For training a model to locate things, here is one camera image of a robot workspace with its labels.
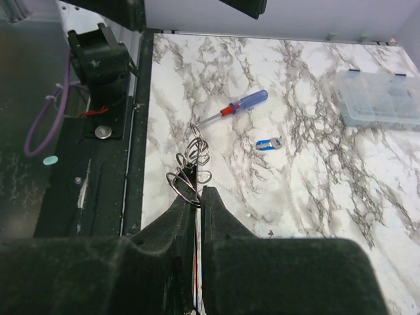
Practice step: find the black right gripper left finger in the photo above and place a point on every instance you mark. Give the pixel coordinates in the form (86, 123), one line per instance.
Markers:
(148, 273)

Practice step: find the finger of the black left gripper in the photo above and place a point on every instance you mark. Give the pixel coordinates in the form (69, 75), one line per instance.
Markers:
(252, 8)

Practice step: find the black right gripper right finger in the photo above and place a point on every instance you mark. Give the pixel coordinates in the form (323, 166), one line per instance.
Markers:
(245, 274)

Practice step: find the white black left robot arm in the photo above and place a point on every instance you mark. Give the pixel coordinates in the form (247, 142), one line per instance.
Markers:
(99, 60)

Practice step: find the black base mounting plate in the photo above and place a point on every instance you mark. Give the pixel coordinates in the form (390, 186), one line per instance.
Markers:
(96, 188)

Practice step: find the clear plastic organizer box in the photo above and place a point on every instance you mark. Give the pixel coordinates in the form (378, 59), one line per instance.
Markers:
(377, 100)

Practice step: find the blue handled screwdriver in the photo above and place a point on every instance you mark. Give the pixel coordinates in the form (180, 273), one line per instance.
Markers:
(242, 104)

